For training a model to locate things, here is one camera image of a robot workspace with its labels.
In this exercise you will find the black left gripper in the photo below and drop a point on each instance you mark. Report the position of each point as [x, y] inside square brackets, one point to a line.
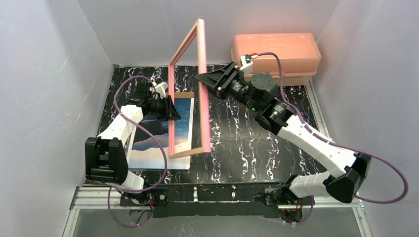
[167, 107]

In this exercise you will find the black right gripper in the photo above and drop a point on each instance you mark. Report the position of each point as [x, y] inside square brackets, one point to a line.
[224, 80]

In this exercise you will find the blue sky landscape photo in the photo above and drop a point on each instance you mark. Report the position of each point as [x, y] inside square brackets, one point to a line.
[144, 153]

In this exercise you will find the pink wooden picture frame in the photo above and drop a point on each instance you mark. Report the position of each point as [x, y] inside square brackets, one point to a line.
[197, 32]

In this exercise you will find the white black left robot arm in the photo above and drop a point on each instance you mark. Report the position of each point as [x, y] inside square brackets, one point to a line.
[105, 158]

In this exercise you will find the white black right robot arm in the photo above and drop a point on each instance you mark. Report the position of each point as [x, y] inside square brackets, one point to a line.
[345, 170]

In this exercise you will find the brown cardboard backing board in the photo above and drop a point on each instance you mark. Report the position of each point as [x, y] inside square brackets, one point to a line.
[183, 95]

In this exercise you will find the pink plastic storage box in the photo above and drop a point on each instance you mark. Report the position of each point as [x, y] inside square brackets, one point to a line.
[298, 53]

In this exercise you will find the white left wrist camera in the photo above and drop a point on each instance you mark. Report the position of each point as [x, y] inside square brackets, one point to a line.
[159, 89]

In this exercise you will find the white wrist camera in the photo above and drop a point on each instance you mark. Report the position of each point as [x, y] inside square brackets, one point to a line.
[247, 63]
[159, 89]

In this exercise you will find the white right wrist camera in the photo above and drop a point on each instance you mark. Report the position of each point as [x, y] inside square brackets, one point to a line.
[247, 63]

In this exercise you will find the aluminium mounting rail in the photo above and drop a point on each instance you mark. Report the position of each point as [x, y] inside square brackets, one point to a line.
[171, 194]

